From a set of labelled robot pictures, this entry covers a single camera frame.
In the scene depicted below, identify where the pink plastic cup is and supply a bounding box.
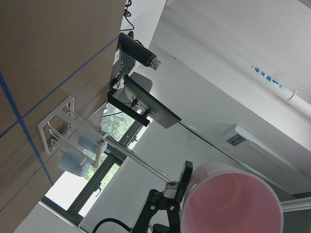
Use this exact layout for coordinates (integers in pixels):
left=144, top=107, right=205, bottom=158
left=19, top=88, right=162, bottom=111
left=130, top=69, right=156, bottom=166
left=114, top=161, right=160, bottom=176
left=180, top=162, right=283, bottom=233

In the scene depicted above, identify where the white wire cup rack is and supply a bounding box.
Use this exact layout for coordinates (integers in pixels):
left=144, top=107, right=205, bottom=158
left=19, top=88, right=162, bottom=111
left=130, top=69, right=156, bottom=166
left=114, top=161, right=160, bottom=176
left=38, top=96, right=107, bottom=168

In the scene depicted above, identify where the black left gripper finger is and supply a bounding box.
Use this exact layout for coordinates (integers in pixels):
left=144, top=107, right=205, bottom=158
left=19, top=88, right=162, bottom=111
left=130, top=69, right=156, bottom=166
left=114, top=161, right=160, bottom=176
left=175, top=161, right=193, bottom=203

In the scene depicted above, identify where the light blue plastic cup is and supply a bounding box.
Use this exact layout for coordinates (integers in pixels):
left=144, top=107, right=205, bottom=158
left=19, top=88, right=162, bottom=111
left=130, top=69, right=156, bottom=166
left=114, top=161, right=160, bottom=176
left=58, top=151, right=90, bottom=177

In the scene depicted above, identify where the light blue cup on rack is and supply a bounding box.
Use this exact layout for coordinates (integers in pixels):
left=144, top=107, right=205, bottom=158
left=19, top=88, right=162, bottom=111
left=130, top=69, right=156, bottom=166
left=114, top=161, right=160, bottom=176
left=78, top=136, right=99, bottom=153

